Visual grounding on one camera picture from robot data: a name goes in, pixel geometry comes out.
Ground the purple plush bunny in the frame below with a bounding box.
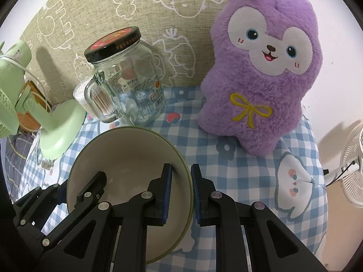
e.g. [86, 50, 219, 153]
[197, 0, 324, 156]

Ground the green printed mat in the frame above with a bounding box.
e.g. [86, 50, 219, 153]
[21, 0, 230, 105]

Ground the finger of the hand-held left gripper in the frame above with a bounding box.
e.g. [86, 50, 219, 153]
[40, 171, 108, 247]
[14, 184, 68, 228]

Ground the blue checked tablecloth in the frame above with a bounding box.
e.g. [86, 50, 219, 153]
[6, 86, 328, 272]

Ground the grey striped bedding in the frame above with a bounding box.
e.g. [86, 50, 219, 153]
[4, 132, 36, 202]

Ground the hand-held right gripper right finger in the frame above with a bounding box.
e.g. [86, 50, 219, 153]
[191, 163, 326, 272]

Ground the white standing fan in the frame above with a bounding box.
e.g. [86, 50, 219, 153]
[323, 120, 363, 209]

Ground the green desk fan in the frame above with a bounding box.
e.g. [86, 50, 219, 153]
[0, 40, 87, 160]

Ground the cream bowl with blue flowers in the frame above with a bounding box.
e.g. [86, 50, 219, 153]
[66, 126, 195, 265]

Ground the glass jar with black lid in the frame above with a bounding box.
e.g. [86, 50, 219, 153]
[84, 26, 166, 124]

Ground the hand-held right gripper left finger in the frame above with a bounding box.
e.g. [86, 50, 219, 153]
[37, 163, 172, 272]

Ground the clear cotton swab container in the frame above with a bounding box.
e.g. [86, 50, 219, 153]
[73, 79, 114, 115]

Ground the black fan cable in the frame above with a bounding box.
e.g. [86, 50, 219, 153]
[323, 160, 356, 176]

